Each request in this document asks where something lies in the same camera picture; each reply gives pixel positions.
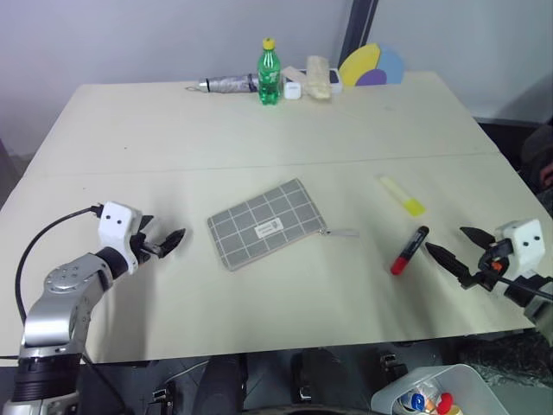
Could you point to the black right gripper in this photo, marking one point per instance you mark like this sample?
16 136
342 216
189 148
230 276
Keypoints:
492 263

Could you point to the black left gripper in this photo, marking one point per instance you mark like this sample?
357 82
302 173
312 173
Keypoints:
144 250

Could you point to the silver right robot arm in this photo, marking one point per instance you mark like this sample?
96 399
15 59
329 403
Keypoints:
538 302

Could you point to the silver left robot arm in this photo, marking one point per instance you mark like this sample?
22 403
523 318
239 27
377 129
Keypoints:
56 298

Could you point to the grey grid zipper pouch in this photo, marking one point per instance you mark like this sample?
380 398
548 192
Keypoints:
263 225

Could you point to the red and black marker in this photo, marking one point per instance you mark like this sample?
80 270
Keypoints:
408 250

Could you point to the yellow highlighter pen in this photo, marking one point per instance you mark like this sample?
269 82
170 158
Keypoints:
404 196

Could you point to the black plastic bag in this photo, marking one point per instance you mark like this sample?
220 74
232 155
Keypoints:
510 359

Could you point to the dark clothed person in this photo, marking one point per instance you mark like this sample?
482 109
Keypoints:
540 155

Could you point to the white plastic bin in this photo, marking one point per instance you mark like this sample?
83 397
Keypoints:
466 380

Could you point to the red round toy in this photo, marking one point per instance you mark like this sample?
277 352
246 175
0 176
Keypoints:
446 402

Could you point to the blue and white toy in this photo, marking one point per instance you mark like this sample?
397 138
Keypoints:
417 402

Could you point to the grey folded umbrella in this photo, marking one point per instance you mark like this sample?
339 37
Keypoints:
229 83

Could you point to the green plastic soda bottle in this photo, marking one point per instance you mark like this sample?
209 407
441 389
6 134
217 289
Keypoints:
269 78

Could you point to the small white square box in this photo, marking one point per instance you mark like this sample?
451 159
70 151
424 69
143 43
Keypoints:
292 91

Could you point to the yellow blue purple round board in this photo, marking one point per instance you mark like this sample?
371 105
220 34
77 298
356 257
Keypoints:
367 65

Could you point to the white box with blue print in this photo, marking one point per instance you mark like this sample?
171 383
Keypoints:
335 80

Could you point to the beige rolled cloth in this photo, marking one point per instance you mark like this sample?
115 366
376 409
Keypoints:
319 80

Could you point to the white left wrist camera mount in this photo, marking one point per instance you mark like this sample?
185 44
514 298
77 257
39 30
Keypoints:
114 225

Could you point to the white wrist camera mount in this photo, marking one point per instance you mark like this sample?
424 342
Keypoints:
114 225
525 242

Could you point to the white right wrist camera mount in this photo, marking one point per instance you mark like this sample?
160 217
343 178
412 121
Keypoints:
525 242

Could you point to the dark upright post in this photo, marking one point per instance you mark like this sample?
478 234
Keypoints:
357 30

